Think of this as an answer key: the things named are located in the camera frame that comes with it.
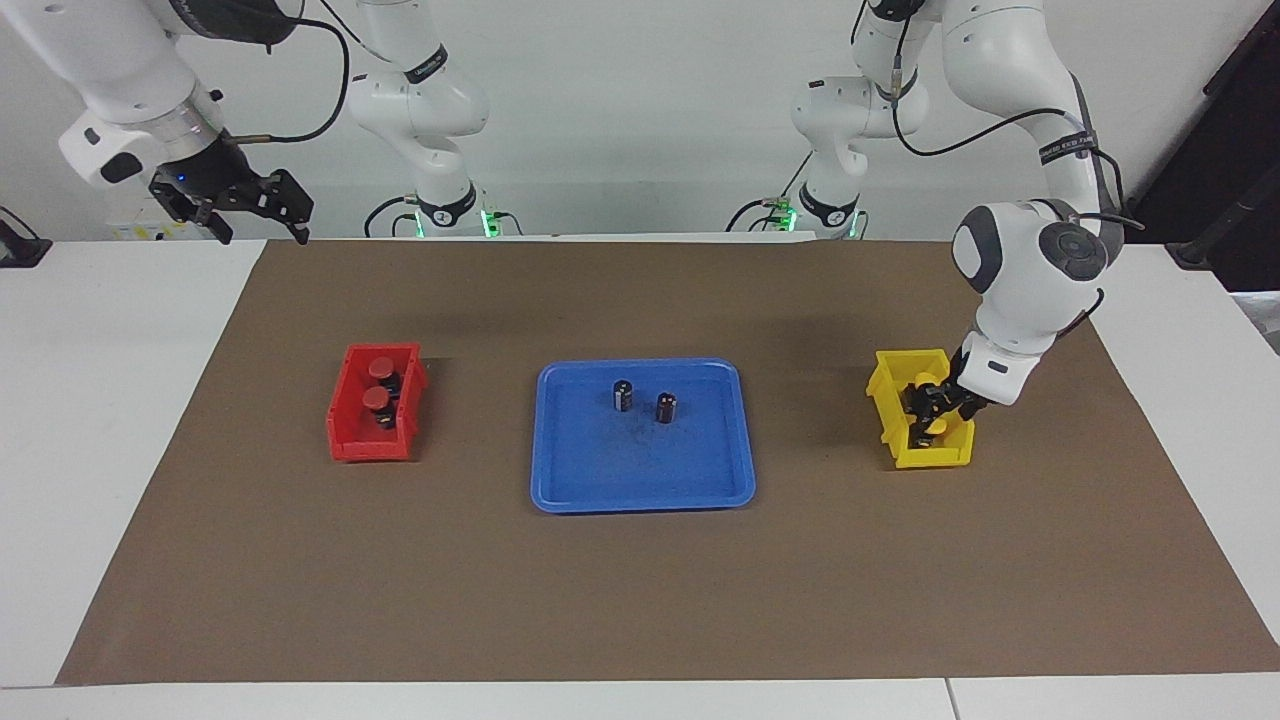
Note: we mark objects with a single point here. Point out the blue plastic tray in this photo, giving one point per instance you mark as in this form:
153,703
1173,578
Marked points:
600,460

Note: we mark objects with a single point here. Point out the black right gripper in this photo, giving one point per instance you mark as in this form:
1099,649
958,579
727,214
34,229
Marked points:
210,180

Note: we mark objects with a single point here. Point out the yellow plastic bin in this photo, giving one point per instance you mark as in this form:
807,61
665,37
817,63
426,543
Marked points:
890,400

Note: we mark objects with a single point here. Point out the black equipment stand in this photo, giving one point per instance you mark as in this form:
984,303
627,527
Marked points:
1220,150

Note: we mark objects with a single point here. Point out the red plastic bin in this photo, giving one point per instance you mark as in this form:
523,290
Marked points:
355,435

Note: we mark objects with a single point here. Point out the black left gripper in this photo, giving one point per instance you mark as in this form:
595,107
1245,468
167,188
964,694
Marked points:
958,395

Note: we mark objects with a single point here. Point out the black clamp mount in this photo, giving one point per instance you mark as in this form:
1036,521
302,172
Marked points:
20,248

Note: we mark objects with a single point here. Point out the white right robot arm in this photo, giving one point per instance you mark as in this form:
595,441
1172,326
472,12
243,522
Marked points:
110,60

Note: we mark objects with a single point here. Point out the white box with yellow marks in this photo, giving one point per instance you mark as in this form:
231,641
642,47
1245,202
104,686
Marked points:
150,222

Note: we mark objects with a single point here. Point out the yellow push button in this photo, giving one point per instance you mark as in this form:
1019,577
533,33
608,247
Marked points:
940,429
925,378

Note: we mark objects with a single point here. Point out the red push button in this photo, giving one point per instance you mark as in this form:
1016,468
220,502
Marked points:
380,368
377,399

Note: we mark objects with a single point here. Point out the black cylindrical capacitor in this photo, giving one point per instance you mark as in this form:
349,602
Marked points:
623,397
666,408

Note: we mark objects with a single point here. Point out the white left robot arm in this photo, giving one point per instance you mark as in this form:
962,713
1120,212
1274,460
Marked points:
1030,280

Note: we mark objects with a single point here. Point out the brown table mat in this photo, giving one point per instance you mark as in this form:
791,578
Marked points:
640,600

